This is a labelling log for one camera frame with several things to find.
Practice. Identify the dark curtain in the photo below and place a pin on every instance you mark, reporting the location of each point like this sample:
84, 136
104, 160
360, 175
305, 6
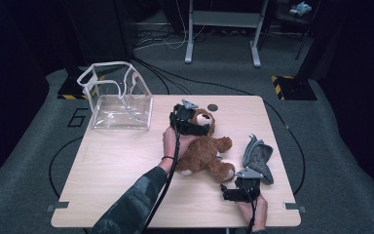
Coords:
363, 65
6, 65

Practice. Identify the black wristband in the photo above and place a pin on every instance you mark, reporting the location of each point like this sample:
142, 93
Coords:
168, 158

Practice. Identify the person's right hand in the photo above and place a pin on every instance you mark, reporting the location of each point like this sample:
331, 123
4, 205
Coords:
261, 214

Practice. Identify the clear plastic bag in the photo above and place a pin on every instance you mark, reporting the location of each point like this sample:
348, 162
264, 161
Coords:
120, 113

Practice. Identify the person's left hand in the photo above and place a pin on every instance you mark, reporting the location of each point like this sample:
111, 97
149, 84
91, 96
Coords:
168, 143

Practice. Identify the black striped stand base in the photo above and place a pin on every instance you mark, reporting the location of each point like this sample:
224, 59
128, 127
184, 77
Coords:
295, 89
69, 89

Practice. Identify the dark side table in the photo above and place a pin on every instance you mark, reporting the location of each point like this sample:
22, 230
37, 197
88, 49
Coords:
285, 19

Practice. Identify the brown teddy bear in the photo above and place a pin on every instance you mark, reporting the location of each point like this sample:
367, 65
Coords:
204, 152

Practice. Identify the grey cloth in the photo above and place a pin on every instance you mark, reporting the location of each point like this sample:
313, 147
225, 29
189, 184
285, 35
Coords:
259, 156

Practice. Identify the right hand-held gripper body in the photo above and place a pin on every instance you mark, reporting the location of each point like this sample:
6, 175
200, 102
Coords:
250, 190

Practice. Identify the white metal desk frame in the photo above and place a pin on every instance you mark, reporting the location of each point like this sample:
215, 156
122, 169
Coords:
224, 19

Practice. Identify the grey metal table bracket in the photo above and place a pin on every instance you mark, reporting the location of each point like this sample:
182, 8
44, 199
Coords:
56, 206
294, 206

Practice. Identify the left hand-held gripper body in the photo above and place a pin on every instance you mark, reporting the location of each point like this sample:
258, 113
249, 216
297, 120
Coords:
181, 115

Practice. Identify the light blue white item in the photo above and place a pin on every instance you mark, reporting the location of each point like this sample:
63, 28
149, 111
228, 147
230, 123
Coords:
300, 8

